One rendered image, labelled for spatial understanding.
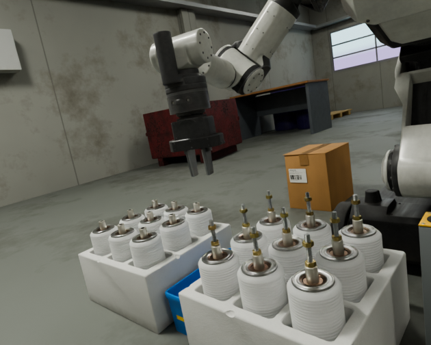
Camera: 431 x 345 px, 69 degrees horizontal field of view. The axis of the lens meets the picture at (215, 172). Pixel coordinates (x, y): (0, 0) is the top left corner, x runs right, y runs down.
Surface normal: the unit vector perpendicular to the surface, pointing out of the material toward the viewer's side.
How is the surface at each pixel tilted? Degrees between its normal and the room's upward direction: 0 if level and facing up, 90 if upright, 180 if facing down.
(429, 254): 90
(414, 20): 142
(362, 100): 90
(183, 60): 90
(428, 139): 50
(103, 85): 90
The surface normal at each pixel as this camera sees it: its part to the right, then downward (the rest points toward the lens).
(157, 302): 0.76, -0.01
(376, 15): -0.29, 0.91
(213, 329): -0.67, 0.25
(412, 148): -0.62, -0.44
